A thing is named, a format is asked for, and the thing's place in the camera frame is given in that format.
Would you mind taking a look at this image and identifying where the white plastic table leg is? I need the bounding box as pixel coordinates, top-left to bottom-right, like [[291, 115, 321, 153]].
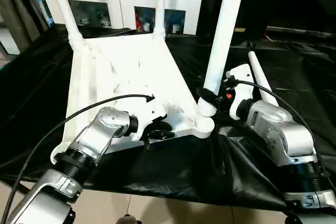
[[154, 0, 169, 40], [248, 50, 280, 107], [49, 0, 88, 49], [196, 0, 249, 118]]

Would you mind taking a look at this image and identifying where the white plastic table top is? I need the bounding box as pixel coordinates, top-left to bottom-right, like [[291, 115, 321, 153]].
[[49, 34, 215, 166]]

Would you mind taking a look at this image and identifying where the black mat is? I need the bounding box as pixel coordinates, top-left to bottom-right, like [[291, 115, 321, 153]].
[[0, 23, 336, 212]]

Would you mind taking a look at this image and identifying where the brown round object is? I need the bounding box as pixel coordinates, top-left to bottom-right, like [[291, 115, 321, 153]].
[[118, 215, 141, 224]]

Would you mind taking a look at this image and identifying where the grey curtain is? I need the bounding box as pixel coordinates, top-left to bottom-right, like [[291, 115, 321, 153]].
[[0, 0, 54, 60]]

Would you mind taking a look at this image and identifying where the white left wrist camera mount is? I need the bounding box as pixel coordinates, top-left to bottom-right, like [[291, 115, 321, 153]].
[[132, 95, 167, 143]]

